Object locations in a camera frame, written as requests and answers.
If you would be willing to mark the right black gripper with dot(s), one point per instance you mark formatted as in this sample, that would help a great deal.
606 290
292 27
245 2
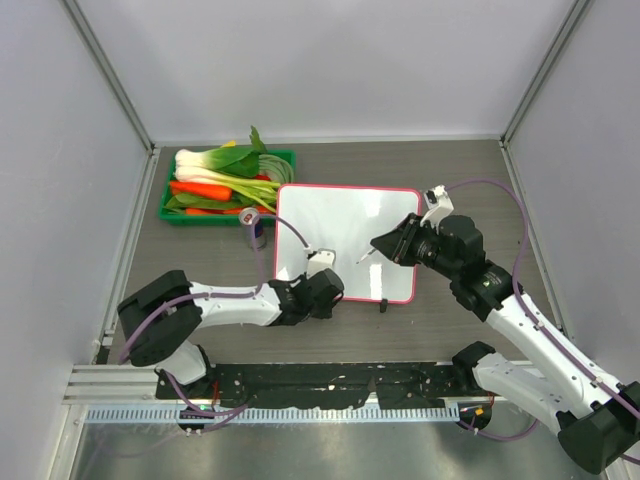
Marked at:
390 245

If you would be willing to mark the white marker pen pink cap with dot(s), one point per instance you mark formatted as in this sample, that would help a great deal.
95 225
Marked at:
366 255

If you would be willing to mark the pink framed whiteboard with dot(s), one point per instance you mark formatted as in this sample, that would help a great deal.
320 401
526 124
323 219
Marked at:
344 219

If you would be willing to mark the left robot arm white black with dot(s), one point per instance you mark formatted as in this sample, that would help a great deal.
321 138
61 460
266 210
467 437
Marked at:
158 319

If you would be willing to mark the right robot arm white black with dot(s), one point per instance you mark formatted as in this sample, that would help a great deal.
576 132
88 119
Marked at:
592 413

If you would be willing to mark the green onion stalks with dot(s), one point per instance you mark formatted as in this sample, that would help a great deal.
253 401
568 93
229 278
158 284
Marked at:
264 193

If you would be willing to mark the red bull drink can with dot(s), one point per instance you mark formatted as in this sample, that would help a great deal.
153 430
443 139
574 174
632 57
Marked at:
251 221

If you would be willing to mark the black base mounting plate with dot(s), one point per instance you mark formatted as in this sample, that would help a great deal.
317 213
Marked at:
333 386

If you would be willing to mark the bok choy white green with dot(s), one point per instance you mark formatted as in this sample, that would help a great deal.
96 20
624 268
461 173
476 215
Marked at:
229 159

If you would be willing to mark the green plastic tray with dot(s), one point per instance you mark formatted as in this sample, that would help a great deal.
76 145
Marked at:
185 209

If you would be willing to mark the orange carrot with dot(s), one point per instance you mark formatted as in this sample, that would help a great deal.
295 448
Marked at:
208 191

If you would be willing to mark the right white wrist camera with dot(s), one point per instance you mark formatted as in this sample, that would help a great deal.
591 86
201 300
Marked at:
439 206

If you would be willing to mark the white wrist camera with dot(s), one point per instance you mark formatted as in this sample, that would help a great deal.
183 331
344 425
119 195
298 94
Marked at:
439 206
320 260

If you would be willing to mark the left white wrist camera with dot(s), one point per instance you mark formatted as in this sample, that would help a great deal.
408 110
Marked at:
320 260

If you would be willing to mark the aluminium frame rail left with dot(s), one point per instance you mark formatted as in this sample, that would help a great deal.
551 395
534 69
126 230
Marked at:
134 218

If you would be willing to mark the aluminium frame rail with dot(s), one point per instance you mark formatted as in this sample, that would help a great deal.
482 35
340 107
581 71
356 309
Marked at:
134 218
568 27

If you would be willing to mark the aluminium frame rail right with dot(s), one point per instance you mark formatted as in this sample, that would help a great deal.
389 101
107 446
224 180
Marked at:
568 27

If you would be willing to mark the white slotted cable duct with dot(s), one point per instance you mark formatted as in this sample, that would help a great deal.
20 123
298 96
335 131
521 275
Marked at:
174 413

